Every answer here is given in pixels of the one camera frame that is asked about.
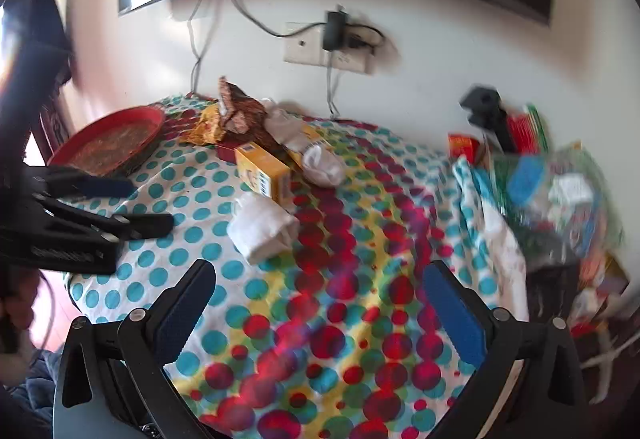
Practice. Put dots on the red box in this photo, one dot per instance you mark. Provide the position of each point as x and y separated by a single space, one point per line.
226 153

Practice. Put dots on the red round tray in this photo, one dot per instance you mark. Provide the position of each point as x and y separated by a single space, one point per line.
115 139

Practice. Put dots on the red snack packet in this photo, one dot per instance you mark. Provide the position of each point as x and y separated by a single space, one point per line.
462 146

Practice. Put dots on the white wall antenna socket plate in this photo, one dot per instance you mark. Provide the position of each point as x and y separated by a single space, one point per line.
302 44

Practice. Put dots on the white plastic frame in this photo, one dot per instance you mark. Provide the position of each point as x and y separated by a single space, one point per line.
607 359

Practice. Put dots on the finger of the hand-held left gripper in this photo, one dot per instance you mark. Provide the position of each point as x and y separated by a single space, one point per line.
145 225
107 187

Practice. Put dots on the dark wooden furniture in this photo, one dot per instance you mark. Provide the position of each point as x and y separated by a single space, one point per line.
52 119

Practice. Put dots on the black plastic device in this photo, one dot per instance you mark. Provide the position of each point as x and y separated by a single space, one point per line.
482 106

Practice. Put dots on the red green packet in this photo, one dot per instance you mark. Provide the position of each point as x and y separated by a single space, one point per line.
525 129

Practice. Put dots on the yellow small box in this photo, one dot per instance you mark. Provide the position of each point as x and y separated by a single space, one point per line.
260 169
313 135

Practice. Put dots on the black power adapter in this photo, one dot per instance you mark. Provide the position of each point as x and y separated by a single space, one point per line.
335 29

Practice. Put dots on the white wall power outlet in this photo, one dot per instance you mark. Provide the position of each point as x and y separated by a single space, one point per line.
352 61

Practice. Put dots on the dark blue clothing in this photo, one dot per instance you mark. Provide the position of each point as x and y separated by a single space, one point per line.
30 379

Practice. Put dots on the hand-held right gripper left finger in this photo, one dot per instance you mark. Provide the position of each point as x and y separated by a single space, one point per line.
185 311

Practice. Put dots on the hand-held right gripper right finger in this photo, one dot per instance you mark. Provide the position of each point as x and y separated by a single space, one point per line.
452 314

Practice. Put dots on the yellow snack bag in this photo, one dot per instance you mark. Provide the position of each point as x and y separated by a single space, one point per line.
207 125

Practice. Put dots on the person's left hand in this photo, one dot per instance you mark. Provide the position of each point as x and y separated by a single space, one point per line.
24 301

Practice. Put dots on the polka dot tablecloth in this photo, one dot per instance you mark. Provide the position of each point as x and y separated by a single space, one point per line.
350 244

